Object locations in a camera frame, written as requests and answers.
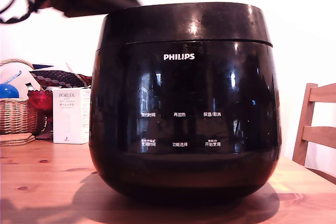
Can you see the black rice cooker lid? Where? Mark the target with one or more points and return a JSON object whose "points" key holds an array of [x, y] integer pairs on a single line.
{"points": [[183, 24]]}

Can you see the black Philips rice cooker body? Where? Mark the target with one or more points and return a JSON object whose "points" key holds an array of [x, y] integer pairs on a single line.
{"points": [[183, 98]]}

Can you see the white Porlex box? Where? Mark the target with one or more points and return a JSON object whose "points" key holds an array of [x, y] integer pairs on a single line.
{"points": [[67, 119]]}

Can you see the dark patterned cloth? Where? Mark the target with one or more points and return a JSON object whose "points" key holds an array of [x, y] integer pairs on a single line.
{"points": [[57, 77]]}

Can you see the red glass footed bowl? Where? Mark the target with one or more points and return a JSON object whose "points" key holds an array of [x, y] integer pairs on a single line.
{"points": [[39, 99]]}

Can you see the wooden chair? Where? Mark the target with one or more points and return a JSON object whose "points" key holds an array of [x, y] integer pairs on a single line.
{"points": [[312, 124]]}

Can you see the woven wicker basket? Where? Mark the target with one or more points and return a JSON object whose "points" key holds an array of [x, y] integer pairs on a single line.
{"points": [[15, 115]]}

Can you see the stack of cork coasters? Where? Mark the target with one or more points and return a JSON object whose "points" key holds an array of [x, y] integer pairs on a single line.
{"points": [[16, 138]]}

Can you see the blue and white stick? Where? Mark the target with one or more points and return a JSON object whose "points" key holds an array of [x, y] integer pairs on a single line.
{"points": [[11, 76]]}

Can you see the blue ball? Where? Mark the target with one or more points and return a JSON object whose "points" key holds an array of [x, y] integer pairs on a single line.
{"points": [[8, 90]]}

